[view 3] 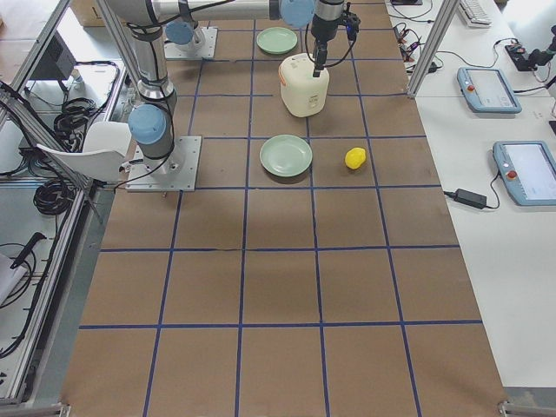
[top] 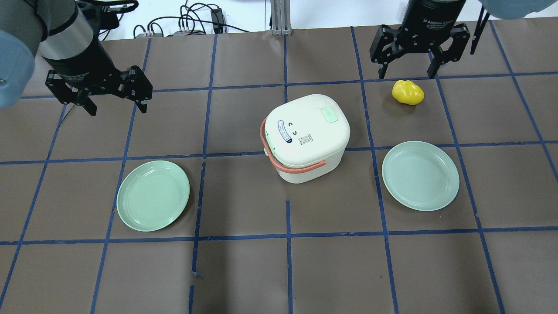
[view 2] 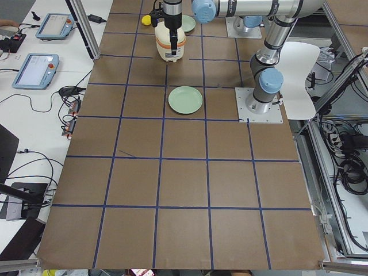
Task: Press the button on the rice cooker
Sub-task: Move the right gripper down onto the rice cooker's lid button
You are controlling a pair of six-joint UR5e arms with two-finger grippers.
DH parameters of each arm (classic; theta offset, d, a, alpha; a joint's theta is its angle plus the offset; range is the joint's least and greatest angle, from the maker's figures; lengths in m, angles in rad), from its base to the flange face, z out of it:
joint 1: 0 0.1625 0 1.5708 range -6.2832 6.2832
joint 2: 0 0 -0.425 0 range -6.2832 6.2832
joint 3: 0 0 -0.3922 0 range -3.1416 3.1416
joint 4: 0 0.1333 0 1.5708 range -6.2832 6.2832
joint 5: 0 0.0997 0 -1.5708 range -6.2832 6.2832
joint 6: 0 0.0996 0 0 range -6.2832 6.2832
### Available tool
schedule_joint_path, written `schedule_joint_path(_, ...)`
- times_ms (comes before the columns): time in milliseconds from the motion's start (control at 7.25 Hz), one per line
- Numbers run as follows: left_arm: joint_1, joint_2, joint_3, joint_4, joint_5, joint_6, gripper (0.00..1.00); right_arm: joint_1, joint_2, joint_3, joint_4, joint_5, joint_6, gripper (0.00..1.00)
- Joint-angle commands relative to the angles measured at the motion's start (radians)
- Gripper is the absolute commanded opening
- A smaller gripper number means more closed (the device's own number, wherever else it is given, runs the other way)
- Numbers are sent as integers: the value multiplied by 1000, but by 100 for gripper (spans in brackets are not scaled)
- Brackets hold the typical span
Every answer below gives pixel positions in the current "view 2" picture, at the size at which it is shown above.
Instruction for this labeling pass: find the blue teach pendant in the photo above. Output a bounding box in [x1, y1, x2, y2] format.
[35, 13, 74, 40]
[12, 53, 59, 90]

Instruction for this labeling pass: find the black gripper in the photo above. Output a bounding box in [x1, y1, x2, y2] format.
[152, 0, 182, 56]

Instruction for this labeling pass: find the black power adapter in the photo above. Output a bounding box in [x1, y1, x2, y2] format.
[87, 14, 106, 24]

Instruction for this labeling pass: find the yellow toy bell pepper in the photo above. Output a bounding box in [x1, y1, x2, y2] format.
[141, 14, 151, 26]

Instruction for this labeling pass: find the green plate near arm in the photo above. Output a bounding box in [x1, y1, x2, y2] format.
[168, 86, 203, 114]

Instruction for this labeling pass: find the green plate near rice cooker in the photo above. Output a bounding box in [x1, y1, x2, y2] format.
[182, 14, 196, 33]

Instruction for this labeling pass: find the brown paper table cover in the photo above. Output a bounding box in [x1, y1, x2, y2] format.
[37, 1, 324, 270]

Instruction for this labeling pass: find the black camera stand base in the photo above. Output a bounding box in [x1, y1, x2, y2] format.
[1, 182, 48, 221]

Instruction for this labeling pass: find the white plastic chair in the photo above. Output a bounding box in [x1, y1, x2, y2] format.
[275, 42, 320, 120]

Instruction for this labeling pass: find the aluminium frame post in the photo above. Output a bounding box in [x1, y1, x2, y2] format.
[65, 0, 101, 60]

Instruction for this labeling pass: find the far blue teach pendant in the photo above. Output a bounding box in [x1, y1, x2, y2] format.
[35, 13, 74, 40]

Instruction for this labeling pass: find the near blue teach pendant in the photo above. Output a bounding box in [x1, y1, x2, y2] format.
[12, 53, 59, 90]

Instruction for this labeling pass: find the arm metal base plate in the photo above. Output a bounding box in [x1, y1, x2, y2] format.
[226, 16, 262, 39]
[235, 87, 283, 124]

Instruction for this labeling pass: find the white rice cooker orange handle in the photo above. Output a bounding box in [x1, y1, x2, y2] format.
[155, 21, 186, 62]

